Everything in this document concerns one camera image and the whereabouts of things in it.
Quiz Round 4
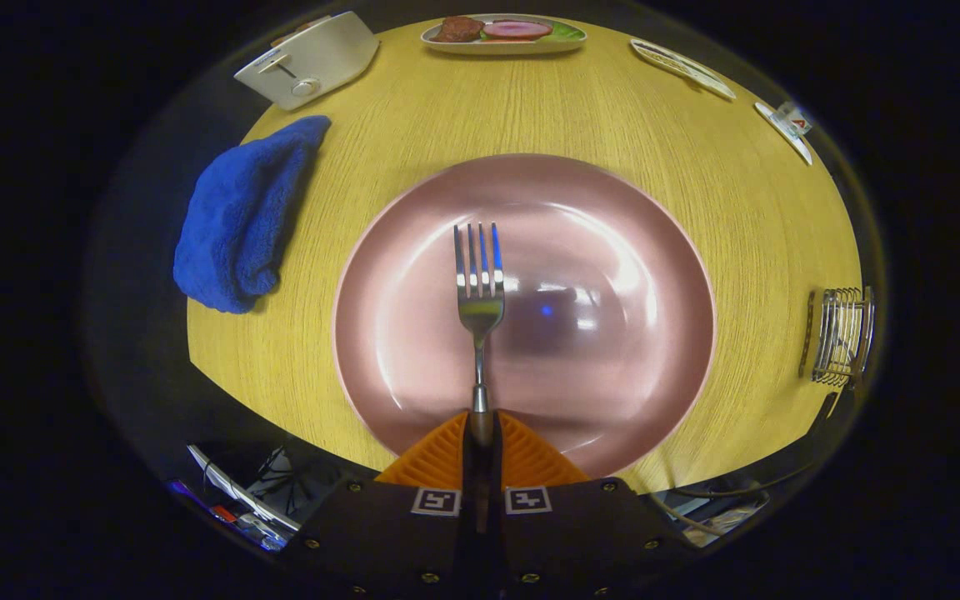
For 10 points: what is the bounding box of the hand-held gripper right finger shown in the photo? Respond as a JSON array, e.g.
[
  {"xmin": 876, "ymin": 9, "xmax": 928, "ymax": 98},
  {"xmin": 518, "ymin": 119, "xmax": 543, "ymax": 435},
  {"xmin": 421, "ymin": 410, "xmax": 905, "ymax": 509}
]
[{"xmin": 480, "ymin": 411, "xmax": 698, "ymax": 600}]

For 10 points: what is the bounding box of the grey cable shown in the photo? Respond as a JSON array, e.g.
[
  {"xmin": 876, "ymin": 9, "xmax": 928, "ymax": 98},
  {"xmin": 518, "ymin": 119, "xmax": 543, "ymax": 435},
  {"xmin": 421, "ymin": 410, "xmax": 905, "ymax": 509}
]
[{"xmin": 647, "ymin": 492, "xmax": 727, "ymax": 536}]

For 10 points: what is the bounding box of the long brown meat piece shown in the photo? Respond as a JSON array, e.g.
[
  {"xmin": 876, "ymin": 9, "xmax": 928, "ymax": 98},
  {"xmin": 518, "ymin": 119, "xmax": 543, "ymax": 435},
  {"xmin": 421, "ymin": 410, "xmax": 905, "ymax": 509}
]
[{"xmin": 430, "ymin": 16, "xmax": 486, "ymax": 43}]

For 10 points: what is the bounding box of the pink plate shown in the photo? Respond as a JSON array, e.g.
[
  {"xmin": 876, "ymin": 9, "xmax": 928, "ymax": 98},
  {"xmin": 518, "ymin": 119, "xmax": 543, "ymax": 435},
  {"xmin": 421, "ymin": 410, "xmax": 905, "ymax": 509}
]
[{"xmin": 332, "ymin": 153, "xmax": 716, "ymax": 480}]

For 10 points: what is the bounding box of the pink ham slice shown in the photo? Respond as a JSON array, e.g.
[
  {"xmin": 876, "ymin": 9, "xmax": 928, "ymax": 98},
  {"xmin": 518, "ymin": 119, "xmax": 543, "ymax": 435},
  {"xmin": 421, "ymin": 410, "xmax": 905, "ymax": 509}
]
[{"xmin": 482, "ymin": 20, "xmax": 553, "ymax": 41}]

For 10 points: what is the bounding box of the grey food plate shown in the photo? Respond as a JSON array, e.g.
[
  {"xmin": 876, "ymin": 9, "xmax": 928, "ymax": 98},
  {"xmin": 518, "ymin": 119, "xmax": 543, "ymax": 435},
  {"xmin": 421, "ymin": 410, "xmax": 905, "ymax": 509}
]
[{"xmin": 420, "ymin": 14, "xmax": 588, "ymax": 56}]

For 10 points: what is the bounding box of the metal wire cutlery basket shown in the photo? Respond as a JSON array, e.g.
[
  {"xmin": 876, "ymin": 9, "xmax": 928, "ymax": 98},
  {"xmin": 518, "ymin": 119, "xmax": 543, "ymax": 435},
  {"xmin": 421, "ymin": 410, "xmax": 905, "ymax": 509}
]
[{"xmin": 798, "ymin": 286, "xmax": 877, "ymax": 389}]

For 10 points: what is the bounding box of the white square coaster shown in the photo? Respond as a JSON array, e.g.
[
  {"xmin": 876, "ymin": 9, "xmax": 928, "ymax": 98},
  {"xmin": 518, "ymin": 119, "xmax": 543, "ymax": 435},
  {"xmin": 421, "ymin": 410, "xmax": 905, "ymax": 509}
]
[{"xmin": 753, "ymin": 102, "xmax": 814, "ymax": 166}]

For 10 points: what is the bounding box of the white divided bean tray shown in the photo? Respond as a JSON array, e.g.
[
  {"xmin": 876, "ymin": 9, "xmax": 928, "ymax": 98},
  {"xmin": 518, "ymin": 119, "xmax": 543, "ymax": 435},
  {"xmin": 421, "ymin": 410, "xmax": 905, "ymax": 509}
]
[{"xmin": 630, "ymin": 38, "xmax": 737, "ymax": 102}]

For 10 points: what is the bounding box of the brown toast slice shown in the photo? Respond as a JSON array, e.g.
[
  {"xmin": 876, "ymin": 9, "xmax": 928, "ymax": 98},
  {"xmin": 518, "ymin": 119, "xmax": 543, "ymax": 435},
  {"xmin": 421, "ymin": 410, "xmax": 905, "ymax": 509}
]
[{"xmin": 270, "ymin": 15, "xmax": 333, "ymax": 48}]

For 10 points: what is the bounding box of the white bottle green cap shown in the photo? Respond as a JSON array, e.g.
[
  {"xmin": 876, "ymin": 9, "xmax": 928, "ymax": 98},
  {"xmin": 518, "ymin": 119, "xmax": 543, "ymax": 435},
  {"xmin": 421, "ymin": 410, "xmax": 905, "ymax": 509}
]
[{"xmin": 772, "ymin": 102, "xmax": 813, "ymax": 136}]

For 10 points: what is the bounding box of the fork with wooden handle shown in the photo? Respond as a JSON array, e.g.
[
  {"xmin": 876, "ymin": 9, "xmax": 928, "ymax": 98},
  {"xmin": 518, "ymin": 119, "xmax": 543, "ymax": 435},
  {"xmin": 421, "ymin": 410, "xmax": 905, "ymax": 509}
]
[{"xmin": 453, "ymin": 222, "xmax": 506, "ymax": 447}]

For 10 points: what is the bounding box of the white toaster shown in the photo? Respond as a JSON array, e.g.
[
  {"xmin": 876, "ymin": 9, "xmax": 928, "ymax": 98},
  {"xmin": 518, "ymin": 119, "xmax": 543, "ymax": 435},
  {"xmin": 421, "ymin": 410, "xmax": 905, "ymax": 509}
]
[{"xmin": 233, "ymin": 11, "xmax": 381, "ymax": 112}]

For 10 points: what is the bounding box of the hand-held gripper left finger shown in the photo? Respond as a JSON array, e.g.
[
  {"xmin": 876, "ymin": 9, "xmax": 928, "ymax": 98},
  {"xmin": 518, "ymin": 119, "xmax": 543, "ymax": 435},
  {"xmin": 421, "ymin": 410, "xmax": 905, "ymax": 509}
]
[{"xmin": 280, "ymin": 411, "xmax": 481, "ymax": 600}]

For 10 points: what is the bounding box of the blue towel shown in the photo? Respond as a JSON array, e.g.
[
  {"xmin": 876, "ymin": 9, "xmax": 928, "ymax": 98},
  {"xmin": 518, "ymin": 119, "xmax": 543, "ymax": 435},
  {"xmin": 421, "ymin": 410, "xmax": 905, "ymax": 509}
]
[{"xmin": 172, "ymin": 115, "xmax": 333, "ymax": 315}]

